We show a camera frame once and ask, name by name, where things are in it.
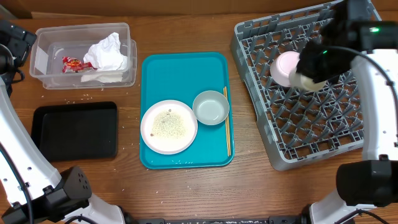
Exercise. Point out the pale green cup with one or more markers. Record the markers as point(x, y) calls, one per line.
point(305, 83)

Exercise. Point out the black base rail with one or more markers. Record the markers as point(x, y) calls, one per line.
point(289, 219)

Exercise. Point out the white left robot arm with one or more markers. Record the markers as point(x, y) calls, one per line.
point(35, 189)

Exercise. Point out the black tray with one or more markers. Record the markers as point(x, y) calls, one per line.
point(76, 131)

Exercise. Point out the teal plastic tray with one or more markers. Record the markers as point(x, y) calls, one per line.
point(182, 77)

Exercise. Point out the red snack wrapper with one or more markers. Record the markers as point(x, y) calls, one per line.
point(73, 65)

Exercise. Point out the wooden chopstick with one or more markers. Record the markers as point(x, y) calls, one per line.
point(226, 124)
point(229, 124)

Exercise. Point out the white plate with rice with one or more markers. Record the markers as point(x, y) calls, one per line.
point(168, 127)

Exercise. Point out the crumpled white tissue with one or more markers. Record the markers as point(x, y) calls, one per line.
point(106, 56)

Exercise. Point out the grey-green small bowl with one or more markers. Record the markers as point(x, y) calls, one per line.
point(211, 107)

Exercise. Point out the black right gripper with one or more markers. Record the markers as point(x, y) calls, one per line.
point(305, 66)

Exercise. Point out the pink bowl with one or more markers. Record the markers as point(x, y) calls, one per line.
point(282, 66)

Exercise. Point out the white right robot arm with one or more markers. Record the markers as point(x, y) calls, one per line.
point(354, 42)

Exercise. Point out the grey dishwasher rack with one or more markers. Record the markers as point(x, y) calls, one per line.
point(297, 127)

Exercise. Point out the clear plastic bin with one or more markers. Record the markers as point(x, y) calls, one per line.
point(55, 43)

